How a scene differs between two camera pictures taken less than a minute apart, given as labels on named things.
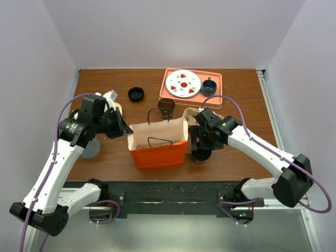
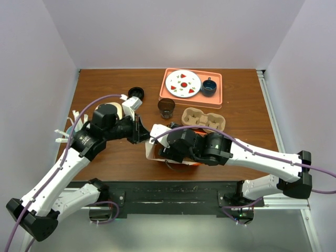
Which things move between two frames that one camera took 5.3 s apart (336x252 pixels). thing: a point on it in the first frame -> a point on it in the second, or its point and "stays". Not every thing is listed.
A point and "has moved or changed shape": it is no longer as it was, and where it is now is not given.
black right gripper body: x=206 y=140 -> x=172 y=153
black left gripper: x=121 y=129 -> x=139 y=133
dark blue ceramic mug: x=208 y=87 stays
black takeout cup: x=166 y=106 stays
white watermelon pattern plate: x=183 y=84 stays
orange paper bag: x=158 y=144 has moved or changed shape
